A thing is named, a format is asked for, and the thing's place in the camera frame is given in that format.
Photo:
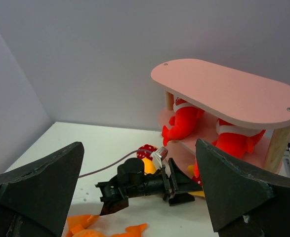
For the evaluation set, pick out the red shark plush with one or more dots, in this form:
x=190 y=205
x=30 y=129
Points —
x=183 y=122
x=236 y=140

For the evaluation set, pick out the orange shark plush back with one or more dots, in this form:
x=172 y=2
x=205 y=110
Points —
x=129 y=231

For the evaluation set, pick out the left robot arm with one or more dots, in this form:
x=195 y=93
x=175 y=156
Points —
x=131 y=181

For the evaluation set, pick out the yellow plush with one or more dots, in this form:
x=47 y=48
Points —
x=144 y=154
x=194 y=172

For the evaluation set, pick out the orange shark plush facing camera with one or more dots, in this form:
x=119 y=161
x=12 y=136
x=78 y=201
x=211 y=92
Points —
x=79 y=223

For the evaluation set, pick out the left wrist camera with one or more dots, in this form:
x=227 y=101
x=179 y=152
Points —
x=159 y=158

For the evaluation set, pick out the red shark plush front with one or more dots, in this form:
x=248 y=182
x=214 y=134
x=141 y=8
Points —
x=236 y=140

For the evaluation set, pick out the pink three-tier shelf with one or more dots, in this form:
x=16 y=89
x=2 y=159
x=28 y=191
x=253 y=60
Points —
x=234 y=96

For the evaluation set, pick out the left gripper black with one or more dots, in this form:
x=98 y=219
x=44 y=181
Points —
x=177 y=181

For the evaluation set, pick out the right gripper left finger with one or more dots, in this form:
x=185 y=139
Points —
x=35 y=198

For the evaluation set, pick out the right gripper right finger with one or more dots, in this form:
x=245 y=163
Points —
x=243 y=200

